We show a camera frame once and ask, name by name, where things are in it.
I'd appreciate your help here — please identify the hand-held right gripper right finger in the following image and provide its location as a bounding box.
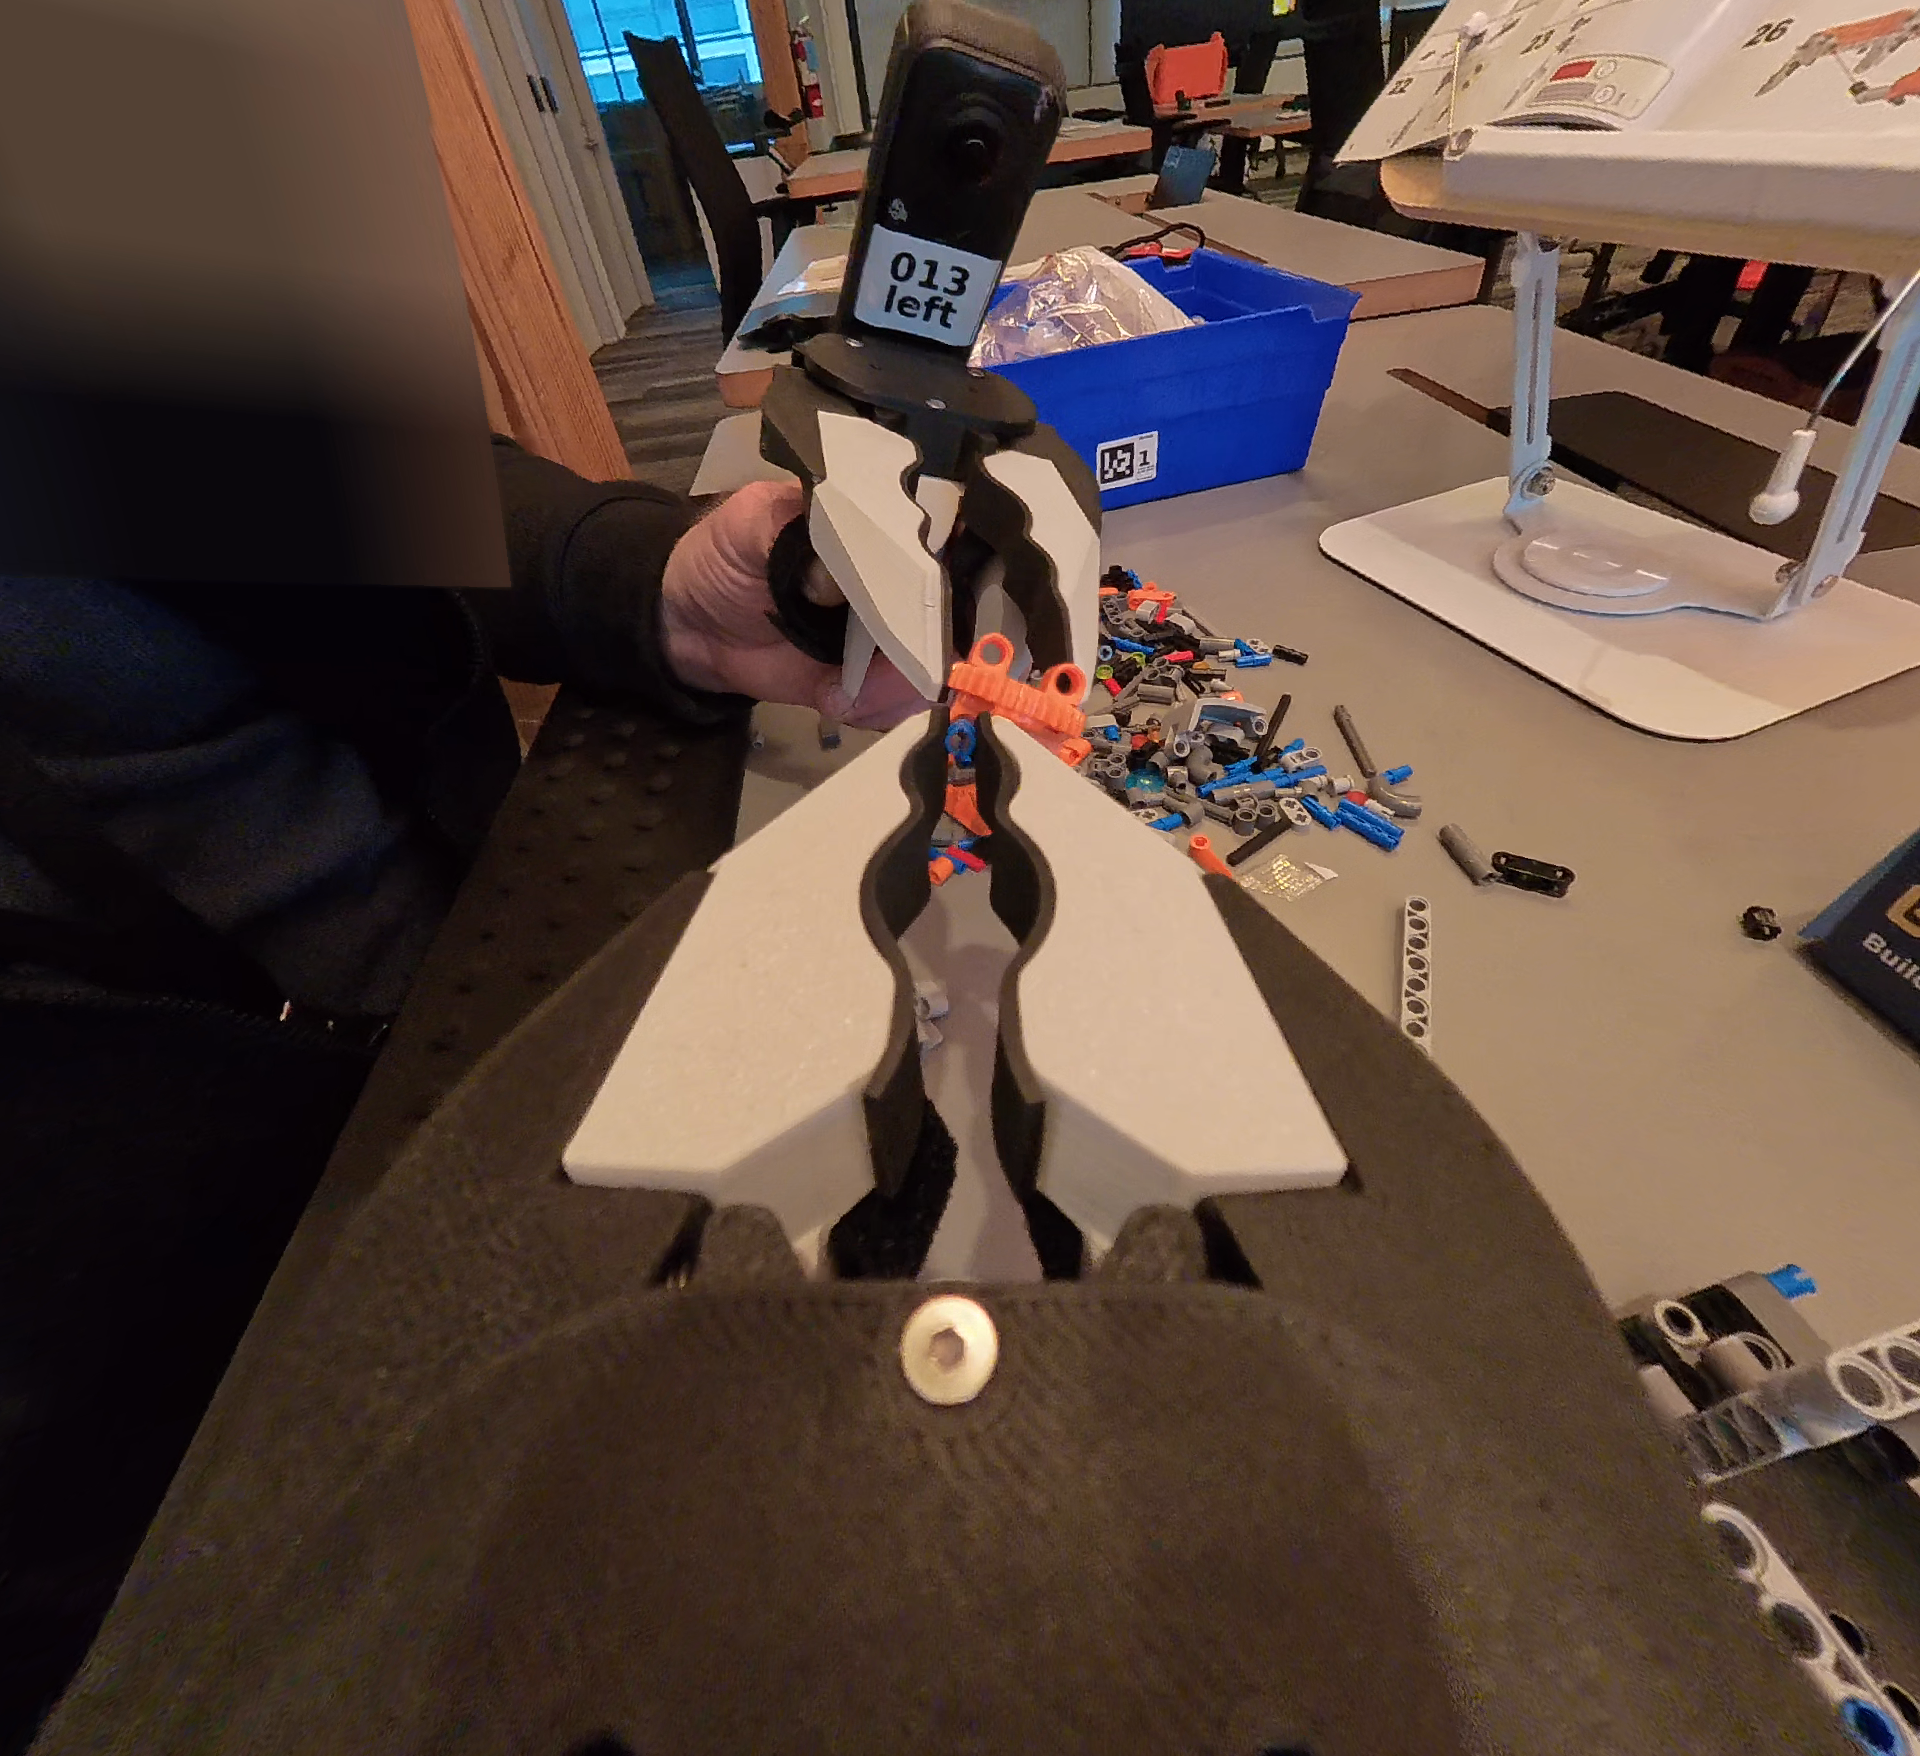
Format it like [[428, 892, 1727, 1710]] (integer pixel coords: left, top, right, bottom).
[[971, 718, 1352, 1260]]

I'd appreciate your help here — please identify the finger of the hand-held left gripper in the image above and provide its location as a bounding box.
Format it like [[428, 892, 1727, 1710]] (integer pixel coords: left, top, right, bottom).
[[805, 410, 954, 701], [951, 443, 1109, 681]]

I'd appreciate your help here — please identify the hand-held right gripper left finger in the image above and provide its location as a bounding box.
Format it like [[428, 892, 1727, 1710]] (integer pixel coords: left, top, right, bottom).
[[562, 718, 941, 1262]]

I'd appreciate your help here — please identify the orange toothed gear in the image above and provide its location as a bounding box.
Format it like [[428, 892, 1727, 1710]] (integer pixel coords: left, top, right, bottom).
[[947, 634, 1093, 768]]

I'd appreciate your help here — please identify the pile of small building parts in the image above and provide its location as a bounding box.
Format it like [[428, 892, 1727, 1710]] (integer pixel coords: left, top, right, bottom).
[[929, 567, 1425, 889]]

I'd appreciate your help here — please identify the person's left hand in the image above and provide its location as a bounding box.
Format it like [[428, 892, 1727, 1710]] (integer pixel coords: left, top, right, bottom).
[[662, 483, 931, 735]]

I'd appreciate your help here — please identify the blue plastic bin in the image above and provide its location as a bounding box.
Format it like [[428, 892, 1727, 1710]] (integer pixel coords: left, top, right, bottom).
[[975, 249, 1364, 500]]

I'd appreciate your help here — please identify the black office chair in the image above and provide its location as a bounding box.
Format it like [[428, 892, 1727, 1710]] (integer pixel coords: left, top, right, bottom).
[[622, 31, 783, 347]]

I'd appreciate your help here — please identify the white book stand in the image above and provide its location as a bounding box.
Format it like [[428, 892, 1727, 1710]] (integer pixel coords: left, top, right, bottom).
[[1320, 0, 1920, 741]]

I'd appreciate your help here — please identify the grey partly built model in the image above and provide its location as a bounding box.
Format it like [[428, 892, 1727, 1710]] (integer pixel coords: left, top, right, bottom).
[[1619, 1260, 1920, 1756]]

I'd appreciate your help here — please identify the blue robot kit box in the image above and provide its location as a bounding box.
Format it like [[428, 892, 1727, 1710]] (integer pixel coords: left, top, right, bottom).
[[1797, 832, 1920, 1037]]

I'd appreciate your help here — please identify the dark table cable hatch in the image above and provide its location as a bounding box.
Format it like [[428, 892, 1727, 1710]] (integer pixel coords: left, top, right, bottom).
[[1388, 369, 1920, 558]]

